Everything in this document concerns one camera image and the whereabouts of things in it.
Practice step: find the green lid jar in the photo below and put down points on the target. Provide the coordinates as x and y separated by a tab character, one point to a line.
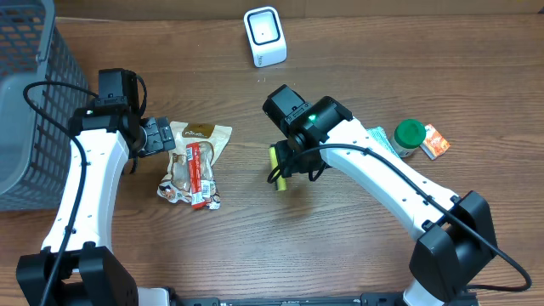
407	137

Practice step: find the yellow highlighter marker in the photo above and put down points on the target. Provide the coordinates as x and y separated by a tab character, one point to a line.
274	176

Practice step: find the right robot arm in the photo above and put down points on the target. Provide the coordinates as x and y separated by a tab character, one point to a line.
454	235

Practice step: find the red snack bar wrapper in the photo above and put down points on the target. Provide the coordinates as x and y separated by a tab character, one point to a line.
194	165

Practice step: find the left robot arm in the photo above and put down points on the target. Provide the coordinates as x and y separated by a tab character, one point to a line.
76	265

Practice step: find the white barcode scanner stand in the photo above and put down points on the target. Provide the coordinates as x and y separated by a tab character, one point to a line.
265	36

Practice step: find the brown cookie bag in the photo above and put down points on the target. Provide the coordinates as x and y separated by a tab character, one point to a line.
212	139

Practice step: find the grey plastic mesh basket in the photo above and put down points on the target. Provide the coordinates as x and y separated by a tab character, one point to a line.
36	65

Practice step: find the orange snack packet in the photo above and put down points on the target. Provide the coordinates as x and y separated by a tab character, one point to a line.
434	144

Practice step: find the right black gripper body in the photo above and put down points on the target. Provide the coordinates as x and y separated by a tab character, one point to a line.
293	167

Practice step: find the teal tissue packet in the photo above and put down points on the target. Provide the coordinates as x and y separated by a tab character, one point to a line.
379	134

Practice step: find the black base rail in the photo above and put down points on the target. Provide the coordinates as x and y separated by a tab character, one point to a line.
289	302

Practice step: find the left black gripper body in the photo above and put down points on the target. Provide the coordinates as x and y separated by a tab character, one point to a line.
158	136

